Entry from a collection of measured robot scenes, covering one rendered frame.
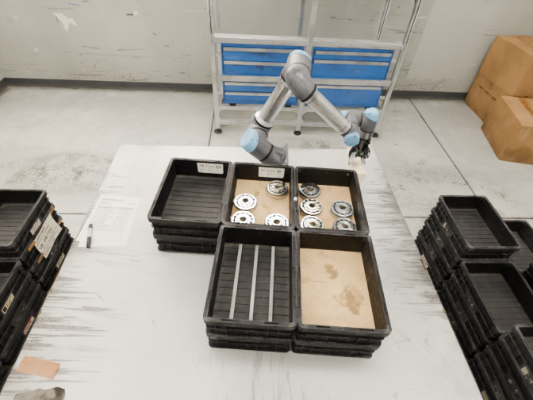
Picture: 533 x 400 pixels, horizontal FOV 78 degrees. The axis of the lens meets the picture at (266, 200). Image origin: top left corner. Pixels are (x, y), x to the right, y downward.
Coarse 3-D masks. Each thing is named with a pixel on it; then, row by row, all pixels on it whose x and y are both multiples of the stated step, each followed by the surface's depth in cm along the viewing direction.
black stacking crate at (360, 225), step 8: (304, 176) 161; (312, 176) 161; (320, 176) 160; (328, 176) 160; (336, 176) 160; (344, 176) 160; (352, 176) 159; (320, 184) 164; (328, 184) 164; (336, 184) 164; (344, 184) 163; (352, 184) 158; (352, 192) 157; (352, 200) 156; (360, 208) 142; (360, 216) 141; (360, 224) 140
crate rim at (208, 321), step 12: (228, 228) 129; (240, 228) 129; (252, 228) 129; (264, 228) 130; (276, 228) 130; (216, 252) 120; (216, 264) 117; (204, 312) 104; (216, 324) 103; (228, 324) 102; (240, 324) 102; (252, 324) 102; (264, 324) 102; (276, 324) 102; (288, 324) 102
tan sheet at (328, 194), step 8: (320, 192) 160; (328, 192) 161; (336, 192) 161; (344, 192) 161; (320, 200) 156; (328, 200) 157; (336, 200) 157; (344, 200) 157; (328, 208) 153; (320, 216) 149; (328, 216) 149; (352, 216) 150; (328, 224) 146
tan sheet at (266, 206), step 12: (240, 180) 164; (252, 180) 164; (240, 192) 158; (252, 192) 158; (264, 192) 158; (288, 192) 159; (264, 204) 153; (276, 204) 153; (288, 204) 153; (264, 216) 147; (288, 216) 148
